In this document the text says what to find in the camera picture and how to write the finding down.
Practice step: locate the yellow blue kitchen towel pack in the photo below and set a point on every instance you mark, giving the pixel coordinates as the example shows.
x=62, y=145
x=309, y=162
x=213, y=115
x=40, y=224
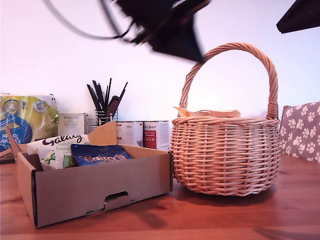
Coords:
x=15, y=120

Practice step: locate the square cork mat pile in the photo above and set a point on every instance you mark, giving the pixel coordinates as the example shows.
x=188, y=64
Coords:
x=7, y=157

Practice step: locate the blue Terry's mini eggs bag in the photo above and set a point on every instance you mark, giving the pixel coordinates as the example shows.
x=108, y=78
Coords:
x=100, y=157

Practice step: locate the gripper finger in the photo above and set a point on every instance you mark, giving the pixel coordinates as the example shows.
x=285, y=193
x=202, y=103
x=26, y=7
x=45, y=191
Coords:
x=180, y=42
x=300, y=17

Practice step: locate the white Porlex box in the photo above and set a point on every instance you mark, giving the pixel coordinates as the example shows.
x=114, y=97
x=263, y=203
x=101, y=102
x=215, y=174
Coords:
x=71, y=125

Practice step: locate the tin can red label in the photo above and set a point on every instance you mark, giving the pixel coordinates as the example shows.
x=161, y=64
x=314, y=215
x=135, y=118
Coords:
x=160, y=132

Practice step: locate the black chopstick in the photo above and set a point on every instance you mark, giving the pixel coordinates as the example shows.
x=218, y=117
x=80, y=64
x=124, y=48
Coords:
x=93, y=97
x=100, y=91
x=123, y=90
x=96, y=91
x=109, y=87

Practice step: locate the white Galaxy egg bag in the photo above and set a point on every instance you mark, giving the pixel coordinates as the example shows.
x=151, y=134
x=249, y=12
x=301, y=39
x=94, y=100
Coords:
x=50, y=157

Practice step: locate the brown cardboard box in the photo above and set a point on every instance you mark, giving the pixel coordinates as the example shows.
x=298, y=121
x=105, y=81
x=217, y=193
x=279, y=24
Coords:
x=100, y=192

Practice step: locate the grey paw print cushion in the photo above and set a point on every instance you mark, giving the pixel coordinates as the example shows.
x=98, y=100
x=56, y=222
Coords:
x=300, y=130

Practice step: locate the tin can white label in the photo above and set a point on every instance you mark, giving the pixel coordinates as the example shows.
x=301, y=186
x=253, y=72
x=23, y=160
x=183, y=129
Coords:
x=130, y=130

